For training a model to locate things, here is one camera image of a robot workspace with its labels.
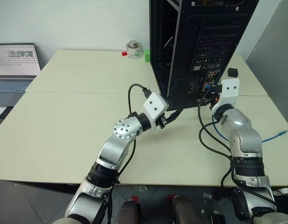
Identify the black computer tower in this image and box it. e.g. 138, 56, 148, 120
149, 0, 260, 112

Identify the blue ethernet cable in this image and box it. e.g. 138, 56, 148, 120
205, 84, 288, 143

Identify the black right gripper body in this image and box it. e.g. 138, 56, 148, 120
209, 84, 223, 106

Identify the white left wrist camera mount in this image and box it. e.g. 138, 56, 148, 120
142, 92, 170, 130

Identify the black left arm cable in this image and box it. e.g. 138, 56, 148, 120
106, 83, 152, 224

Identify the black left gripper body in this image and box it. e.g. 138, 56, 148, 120
157, 111, 171, 130

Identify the dark rounded shape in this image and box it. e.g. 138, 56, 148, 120
170, 195, 194, 224
117, 200, 142, 224

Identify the small black box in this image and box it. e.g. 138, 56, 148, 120
227, 67, 240, 78

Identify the grey open laptop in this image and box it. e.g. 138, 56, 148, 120
0, 42, 42, 93

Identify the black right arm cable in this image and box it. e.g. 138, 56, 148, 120
197, 91, 236, 188

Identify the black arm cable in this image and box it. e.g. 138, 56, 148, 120
106, 83, 152, 224
197, 91, 236, 188

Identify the white tape roll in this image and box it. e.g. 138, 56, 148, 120
125, 40, 144, 60

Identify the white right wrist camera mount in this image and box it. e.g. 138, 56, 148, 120
211, 78, 240, 113

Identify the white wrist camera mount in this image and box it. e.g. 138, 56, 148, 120
142, 92, 170, 130
211, 78, 240, 113

